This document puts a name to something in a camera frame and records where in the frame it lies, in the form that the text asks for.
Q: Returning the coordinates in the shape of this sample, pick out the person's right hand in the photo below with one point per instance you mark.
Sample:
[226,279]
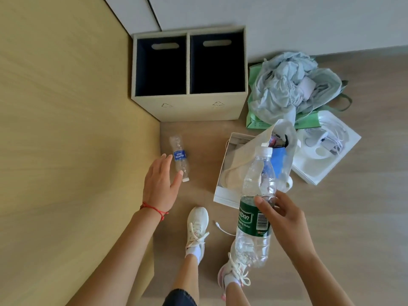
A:
[288,227]

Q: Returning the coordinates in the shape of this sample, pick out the person's left hand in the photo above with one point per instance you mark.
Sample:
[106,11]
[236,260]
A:
[157,187]

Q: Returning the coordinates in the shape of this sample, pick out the person's right thumb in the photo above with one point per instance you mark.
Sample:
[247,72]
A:
[263,207]

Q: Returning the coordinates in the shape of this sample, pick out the person's left thumb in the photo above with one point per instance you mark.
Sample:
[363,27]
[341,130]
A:
[178,180]

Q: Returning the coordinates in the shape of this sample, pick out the large clear bottle green label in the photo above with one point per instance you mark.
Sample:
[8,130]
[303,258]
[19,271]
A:
[253,245]

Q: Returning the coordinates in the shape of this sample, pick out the person's right forearm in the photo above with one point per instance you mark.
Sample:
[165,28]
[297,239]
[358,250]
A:
[318,280]

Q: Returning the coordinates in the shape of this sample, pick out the person's left forearm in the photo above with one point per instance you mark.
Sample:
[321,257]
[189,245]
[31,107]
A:
[127,258]

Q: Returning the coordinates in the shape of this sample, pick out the small clear bottle blue label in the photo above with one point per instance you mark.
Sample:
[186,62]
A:
[180,154]

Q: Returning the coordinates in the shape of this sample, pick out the white open cardboard box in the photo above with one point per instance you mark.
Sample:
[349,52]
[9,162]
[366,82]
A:
[223,194]

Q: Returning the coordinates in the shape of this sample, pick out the blue item in bag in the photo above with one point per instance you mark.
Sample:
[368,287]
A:
[280,165]

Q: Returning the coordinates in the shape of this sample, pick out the person's white left sneaker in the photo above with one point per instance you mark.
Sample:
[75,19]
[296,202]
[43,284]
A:
[197,227]

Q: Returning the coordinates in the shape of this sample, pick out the person's white sneaker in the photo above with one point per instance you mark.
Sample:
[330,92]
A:
[237,270]
[197,227]

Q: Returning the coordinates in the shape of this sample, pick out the white tote bag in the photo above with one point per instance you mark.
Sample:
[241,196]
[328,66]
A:
[242,156]

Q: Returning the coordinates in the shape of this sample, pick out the white box lid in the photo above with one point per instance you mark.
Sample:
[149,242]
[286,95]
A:
[318,168]

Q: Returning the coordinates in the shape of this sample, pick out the person's white right sneaker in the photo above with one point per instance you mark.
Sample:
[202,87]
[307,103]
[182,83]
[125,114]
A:
[237,270]

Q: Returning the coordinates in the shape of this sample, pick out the beige two-compartment bin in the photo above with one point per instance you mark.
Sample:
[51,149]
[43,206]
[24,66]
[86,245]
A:
[191,105]

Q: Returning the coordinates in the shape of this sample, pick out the green shopping bag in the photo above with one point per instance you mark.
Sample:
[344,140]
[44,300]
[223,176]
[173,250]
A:
[267,122]

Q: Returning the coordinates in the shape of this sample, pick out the person's right leg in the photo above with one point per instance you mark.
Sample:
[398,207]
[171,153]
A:
[234,294]

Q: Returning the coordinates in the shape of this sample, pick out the person's leg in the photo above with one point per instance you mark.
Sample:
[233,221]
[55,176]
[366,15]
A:
[234,294]
[188,274]

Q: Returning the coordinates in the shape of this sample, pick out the person's left leg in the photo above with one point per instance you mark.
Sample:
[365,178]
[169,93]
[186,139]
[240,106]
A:
[188,274]

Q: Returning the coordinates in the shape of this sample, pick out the black shorts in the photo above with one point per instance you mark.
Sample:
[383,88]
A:
[180,298]

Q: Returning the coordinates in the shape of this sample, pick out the pile of pale blue clothes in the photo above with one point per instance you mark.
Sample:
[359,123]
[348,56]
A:
[283,82]

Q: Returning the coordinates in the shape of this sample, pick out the light wood furniture panel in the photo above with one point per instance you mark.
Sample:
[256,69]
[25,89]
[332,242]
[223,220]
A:
[63,124]

